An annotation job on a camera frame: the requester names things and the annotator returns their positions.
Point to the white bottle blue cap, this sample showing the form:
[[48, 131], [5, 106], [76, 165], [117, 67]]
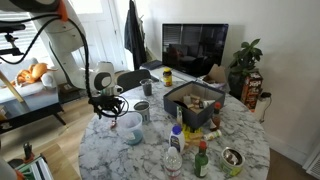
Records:
[[176, 138]]

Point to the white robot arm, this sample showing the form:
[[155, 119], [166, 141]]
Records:
[[69, 45]]

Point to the dark grey chair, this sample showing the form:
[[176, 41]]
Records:
[[130, 80]]

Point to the orange stuffed toy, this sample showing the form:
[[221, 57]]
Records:
[[35, 72]]

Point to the dark glass cup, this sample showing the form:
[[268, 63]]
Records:
[[147, 86]]

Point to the potted green plant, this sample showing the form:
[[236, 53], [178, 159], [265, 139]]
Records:
[[244, 62]]

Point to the black television screen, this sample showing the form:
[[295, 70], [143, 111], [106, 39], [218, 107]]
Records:
[[193, 48]]

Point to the open tin can green label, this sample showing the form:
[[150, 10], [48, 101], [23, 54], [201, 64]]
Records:
[[231, 161]]

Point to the dark hanging jacket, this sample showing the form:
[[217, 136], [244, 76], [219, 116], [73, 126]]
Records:
[[133, 40]]

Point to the hot sauce bottle red cap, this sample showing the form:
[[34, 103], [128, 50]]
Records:
[[215, 119]]

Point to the yellow packet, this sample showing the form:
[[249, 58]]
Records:
[[192, 137]]

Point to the orange cardboard game box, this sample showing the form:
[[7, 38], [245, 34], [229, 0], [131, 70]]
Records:
[[251, 90]]

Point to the clear plastic tub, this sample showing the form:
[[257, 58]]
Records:
[[128, 123]]

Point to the green glass bottle red cap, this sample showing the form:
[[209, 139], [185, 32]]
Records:
[[201, 161]]

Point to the open cardboard box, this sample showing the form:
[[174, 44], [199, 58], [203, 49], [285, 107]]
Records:
[[216, 78]]

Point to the dark blue storage box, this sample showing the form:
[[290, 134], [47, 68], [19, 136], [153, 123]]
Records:
[[196, 101]]

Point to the yellow-lidded jar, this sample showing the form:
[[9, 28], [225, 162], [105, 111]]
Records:
[[167, 77]]

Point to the black bench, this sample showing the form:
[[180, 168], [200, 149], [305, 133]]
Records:
[[34, 107]]

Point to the silver metal cup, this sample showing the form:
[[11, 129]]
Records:
[[142, 107]]

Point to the clear water bottle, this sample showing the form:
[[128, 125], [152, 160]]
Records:
[[173, 164]]

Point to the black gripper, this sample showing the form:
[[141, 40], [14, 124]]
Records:
[[108, 106]]

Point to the red ketchup packet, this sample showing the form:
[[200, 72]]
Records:
[[113, 125]]

